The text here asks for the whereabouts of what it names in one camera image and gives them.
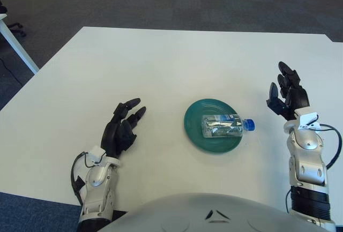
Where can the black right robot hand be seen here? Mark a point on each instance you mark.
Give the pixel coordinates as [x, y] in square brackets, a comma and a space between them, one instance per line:
[293, 98]

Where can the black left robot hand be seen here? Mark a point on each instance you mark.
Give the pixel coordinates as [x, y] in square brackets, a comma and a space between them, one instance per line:
[116, 135]

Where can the clear bottle with blue cap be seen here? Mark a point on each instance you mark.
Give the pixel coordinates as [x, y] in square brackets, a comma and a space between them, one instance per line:
[222, 126]

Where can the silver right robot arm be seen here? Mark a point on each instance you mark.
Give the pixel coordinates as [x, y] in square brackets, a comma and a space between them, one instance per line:
[308, 159]

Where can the teal round plate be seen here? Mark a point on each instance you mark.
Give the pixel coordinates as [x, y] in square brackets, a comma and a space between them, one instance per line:
[195, 138]

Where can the white right wrist connector box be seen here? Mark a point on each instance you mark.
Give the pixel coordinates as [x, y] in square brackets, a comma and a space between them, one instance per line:
[308, 119]

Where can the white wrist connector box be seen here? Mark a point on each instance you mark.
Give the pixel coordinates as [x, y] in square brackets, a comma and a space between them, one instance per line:
[308, 119]
[95, 157]

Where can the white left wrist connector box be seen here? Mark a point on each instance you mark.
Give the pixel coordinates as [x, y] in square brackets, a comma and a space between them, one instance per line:
[95, 157]

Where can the grey robot torso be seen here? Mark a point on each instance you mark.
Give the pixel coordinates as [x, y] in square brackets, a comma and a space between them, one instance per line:
[214, 213]

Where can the black chair base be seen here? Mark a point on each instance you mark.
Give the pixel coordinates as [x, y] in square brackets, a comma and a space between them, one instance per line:
[16, 27]

